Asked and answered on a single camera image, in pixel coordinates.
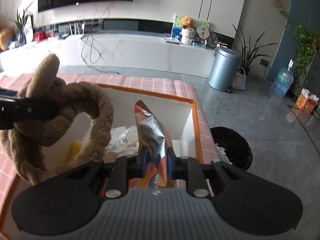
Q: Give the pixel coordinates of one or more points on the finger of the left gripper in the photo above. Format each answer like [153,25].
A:
[15,108]
[7,92]

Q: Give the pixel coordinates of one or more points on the dark shelf cabinet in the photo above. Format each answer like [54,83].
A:
[312,82]

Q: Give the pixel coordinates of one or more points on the brown braided plush headband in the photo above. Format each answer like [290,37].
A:
[60,103]

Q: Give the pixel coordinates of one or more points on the round paper fan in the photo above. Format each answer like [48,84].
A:
[203,32]

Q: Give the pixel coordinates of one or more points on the hanging vine plant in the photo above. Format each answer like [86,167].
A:
[300,36]

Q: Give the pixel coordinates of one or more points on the woven pink basket bag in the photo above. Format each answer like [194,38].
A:
[239,82]

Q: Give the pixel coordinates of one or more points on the white tissue paper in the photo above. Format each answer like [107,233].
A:
[122,139]

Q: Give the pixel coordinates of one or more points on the blue water jug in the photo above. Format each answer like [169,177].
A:
[283,80]

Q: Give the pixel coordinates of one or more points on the left potted grass plant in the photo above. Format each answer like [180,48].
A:
[20,21]

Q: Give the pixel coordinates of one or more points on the white knitted pot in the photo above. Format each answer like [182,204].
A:
[187,36]

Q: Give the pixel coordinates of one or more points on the orange cardboard box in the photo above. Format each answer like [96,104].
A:
[85,129]

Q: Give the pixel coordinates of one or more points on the red gift box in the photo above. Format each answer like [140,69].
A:
[42,35]

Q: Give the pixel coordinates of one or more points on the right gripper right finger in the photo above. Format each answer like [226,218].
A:
[189,170]

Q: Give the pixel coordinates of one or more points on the brown teddy bear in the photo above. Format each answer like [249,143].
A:
[186,22]

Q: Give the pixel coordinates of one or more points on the grey metal trash can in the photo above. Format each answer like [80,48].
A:
[224,69]

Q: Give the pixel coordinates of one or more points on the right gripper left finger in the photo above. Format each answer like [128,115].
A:
[122,171]

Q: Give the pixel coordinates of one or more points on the white marble tv console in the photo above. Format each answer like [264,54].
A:
[107,51]

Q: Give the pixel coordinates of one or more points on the long leaf potted plant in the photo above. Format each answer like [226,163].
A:
[249,52]

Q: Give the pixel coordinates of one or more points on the black round waste bin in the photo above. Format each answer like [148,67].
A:
[236,147]

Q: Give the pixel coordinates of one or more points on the pink checkered tablecloth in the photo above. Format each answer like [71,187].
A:
[163,87]

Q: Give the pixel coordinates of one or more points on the golden gourd ornament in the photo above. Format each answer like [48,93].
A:
[6,34]

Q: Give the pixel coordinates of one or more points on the white wifi router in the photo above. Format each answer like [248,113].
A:
[77,30]

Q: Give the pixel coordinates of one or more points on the orange gift box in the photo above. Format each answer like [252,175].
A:
[307,101]

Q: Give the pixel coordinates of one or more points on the yellow snack packet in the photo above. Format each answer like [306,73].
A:
[153,135]

